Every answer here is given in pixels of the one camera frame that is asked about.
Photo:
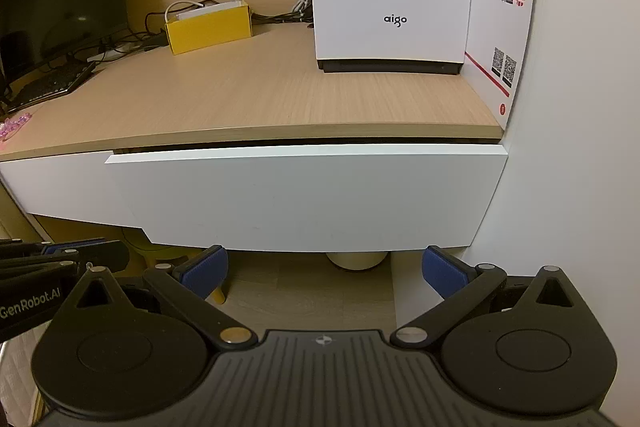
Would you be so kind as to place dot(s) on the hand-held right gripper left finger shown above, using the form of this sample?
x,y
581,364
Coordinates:
x,y
207,273

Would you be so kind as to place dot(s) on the white desk front panel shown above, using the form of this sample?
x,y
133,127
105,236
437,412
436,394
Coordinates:
x,y
55,187

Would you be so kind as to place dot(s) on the black keyboard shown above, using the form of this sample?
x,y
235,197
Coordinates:
x,y
45,87

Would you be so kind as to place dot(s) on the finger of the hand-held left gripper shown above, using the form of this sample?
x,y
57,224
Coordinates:
x,y
100,256
40,269

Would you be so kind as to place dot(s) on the pink hair clip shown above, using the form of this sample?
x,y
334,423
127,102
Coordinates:
x,y
15,124

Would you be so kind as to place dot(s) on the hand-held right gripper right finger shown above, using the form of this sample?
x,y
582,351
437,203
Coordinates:
x,y
441,273

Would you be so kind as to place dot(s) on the white quilted fabric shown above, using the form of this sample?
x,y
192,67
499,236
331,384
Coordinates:
x,y
17,372

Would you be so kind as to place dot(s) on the white inner box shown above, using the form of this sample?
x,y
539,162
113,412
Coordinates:
x,y
212,9

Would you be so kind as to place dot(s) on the cream round stool base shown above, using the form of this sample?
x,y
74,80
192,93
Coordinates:
x,y
355,261

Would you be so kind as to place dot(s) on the yellow cardboard box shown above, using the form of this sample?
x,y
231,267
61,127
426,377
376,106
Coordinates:
x,y
210,33

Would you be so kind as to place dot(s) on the white power adapter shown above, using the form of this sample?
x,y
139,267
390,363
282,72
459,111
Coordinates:
x,y
102,57

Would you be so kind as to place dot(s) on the white card red print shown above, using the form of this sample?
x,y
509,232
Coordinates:
x,y
500,32

